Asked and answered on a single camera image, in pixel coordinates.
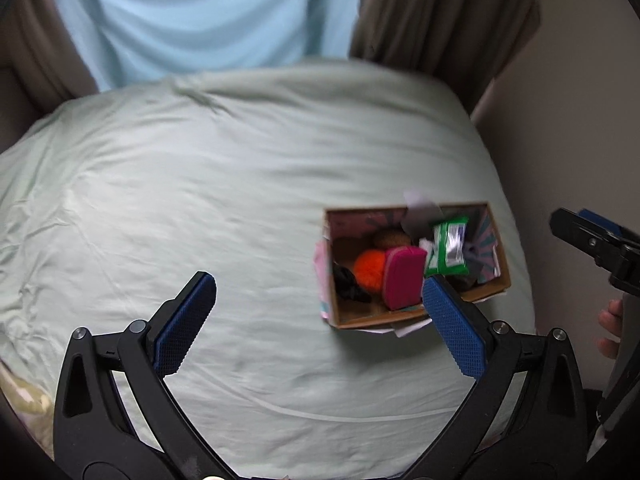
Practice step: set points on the green wet wipes pack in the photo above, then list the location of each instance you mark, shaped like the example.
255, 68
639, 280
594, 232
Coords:
446, 257

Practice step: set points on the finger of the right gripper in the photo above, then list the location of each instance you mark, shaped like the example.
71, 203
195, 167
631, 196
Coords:
604, 223
618, 254

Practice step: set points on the mint green bed sheet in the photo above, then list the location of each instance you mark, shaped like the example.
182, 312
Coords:
113, 202

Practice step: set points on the magenta pouch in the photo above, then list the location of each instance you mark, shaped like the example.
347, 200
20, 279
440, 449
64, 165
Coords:
403, 277

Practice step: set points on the person's right hand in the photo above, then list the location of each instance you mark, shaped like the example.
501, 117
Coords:
611, 320

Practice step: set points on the right brown curtain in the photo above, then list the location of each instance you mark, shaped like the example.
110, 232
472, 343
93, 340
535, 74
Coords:
463, 43

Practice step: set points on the left brown curtain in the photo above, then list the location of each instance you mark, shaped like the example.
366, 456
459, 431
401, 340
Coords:
42, 54

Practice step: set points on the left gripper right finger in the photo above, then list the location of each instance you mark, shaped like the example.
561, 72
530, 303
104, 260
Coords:
524, 415

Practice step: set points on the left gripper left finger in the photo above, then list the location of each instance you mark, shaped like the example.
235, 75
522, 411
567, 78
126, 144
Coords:
115, 418

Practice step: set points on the black sock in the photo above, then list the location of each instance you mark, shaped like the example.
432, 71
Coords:
346, 286

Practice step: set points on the white cloth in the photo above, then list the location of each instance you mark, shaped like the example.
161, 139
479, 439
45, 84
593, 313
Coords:
426, 245

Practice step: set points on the orange fuzzy ball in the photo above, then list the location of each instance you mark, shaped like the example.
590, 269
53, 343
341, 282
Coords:
369, 268

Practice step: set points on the patterned cardboard box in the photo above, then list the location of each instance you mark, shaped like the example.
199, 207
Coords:
348, 232

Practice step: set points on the light blue hanging cloth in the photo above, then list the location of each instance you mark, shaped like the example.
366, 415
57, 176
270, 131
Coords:
124, 42

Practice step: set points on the brown curtain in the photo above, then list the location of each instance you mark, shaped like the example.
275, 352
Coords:
463, 43
42, 54

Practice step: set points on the brown plush toy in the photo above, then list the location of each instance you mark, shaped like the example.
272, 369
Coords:
390, 238

